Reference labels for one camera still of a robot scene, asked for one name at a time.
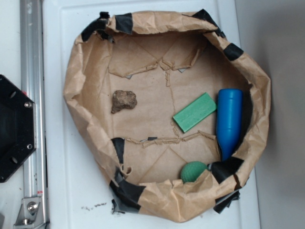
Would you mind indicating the blue plastic bottle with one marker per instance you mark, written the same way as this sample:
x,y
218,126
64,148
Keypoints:
x,y
229,118

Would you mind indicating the brown paper bag tray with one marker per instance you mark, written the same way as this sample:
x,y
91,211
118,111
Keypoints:
x,y
168,59

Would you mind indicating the green rectangular block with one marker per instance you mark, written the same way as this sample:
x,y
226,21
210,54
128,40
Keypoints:
x,y
195,112

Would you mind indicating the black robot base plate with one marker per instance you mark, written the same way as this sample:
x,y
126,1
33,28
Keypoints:
x,y
17,132

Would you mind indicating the metal corner bracket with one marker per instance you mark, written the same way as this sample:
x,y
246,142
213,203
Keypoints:
x,y
30,215

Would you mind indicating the brown rock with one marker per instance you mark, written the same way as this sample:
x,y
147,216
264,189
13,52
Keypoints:
x,y
123,100

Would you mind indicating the white tray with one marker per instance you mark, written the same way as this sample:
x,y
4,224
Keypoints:
x,y
79,197

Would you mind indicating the aluminium extrusion rail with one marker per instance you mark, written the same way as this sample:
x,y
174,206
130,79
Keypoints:
x,y
32,82

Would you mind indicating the green dimpled ball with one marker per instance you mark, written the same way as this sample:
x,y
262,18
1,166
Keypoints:
x,y
191,171

